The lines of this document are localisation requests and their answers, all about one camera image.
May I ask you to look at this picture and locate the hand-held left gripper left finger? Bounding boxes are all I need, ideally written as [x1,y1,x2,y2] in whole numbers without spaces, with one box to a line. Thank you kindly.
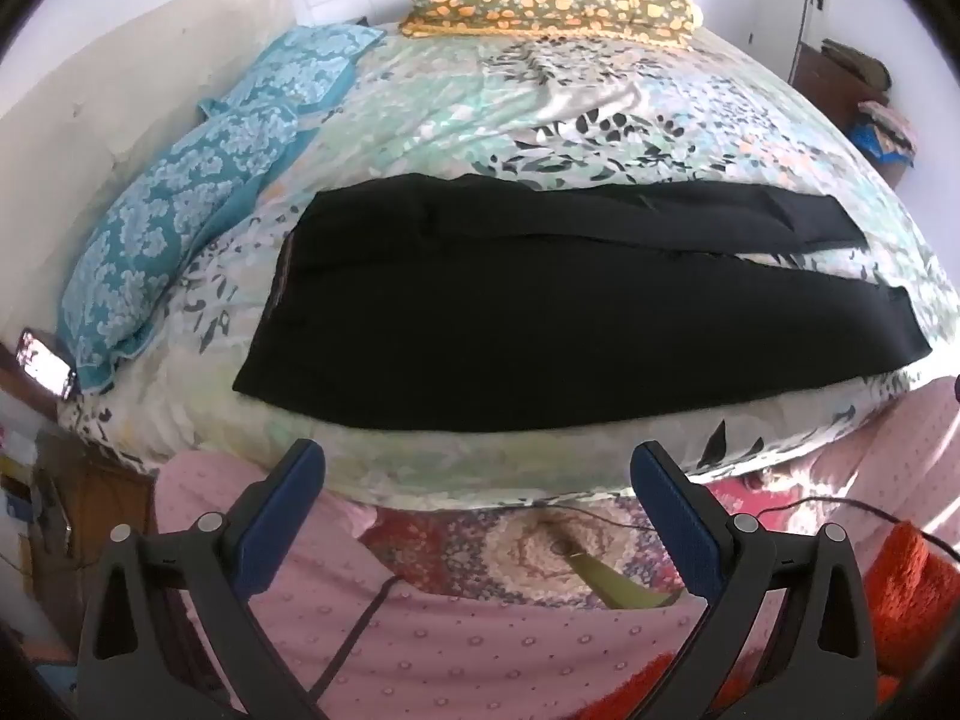
[75,439,327,720]

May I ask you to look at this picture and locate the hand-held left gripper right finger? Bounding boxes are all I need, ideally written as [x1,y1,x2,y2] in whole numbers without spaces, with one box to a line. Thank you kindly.
[630,441,878,720]

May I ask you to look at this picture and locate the black pants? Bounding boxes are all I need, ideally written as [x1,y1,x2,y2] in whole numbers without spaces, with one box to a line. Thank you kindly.
[232,172,932,434]

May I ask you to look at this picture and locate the yellow-green flat object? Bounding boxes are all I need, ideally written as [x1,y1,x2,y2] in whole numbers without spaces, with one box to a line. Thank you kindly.
[551,529,683,612]

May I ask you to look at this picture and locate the wooden nightstand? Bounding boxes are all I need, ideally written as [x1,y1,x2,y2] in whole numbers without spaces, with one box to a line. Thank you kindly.
[0,382,158,616]

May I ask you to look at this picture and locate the patterned floor rug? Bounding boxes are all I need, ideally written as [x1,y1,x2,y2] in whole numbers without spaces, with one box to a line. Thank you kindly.
[360,480,826,608]

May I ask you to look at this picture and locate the person's pink dotted clothing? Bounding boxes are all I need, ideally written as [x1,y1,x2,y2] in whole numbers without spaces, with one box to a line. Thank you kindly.
[154,379,960,720]

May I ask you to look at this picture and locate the orange fuzzy cloth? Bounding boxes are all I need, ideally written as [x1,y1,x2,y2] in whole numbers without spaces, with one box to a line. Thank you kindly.
[585,521,960,720]

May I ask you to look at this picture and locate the smartphone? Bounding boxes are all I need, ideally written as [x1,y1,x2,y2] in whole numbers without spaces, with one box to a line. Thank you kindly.
[15,326,80,400]

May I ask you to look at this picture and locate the large blue floral pillow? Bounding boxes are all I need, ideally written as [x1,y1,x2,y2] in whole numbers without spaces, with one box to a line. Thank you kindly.
[58,101,305,395]

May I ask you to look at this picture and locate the blue bag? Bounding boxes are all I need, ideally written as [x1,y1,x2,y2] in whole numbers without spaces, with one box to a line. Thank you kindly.
[851,124,912,164]

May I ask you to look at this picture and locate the floral bed sheet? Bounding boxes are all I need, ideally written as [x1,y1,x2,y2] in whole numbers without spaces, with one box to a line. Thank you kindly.
[56,22,960,511]

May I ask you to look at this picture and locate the small blue floral pillow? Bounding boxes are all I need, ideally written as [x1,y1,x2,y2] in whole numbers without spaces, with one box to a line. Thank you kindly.
[199,24,387,125]

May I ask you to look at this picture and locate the wooden cabinet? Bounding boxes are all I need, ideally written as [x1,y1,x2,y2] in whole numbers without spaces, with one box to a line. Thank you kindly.
[791,41,893,143]

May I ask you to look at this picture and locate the white padded headboard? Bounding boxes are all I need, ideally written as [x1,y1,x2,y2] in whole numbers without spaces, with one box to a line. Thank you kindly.
[0,0,297,346]

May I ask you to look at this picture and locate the orange floral pillow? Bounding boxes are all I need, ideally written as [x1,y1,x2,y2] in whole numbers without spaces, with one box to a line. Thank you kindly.
[397,0,704,46]

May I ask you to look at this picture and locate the black cable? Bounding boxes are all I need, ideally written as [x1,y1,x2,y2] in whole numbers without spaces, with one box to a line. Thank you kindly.
[750,495,960,563]
[311,576,402,700]

